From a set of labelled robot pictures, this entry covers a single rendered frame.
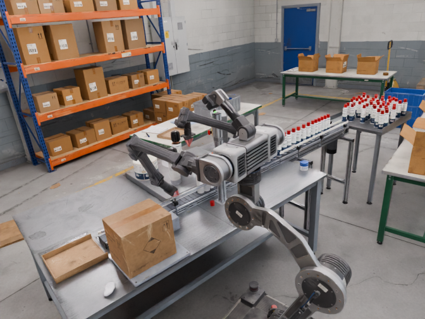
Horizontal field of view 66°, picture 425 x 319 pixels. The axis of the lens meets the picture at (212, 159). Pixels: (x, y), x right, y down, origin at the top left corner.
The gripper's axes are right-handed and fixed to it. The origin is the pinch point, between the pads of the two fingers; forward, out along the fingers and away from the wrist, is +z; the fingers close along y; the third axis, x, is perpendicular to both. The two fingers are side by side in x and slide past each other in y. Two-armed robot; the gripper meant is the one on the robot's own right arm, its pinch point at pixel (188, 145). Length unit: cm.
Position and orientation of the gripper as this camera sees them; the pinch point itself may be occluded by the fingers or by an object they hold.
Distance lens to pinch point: 253.9
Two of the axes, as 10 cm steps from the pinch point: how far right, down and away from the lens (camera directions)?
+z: 0.6, 9.1, 4.2
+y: -7.3, 3.2, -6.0
